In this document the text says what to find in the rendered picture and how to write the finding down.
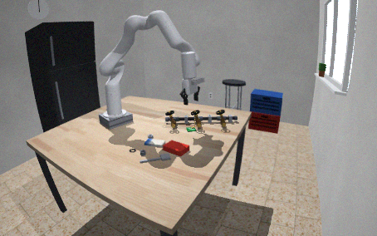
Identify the dark grey pipe with tee junction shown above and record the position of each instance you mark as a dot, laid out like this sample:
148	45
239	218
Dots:
198	119

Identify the red rectangular block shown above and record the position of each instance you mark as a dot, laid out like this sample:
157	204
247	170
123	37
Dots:
176	148

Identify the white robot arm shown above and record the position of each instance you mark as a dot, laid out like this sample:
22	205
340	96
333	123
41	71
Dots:
112	64

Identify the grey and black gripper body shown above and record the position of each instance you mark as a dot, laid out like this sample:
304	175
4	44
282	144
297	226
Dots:
189	89

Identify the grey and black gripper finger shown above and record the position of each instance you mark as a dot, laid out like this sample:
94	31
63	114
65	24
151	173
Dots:
195	96
183	93

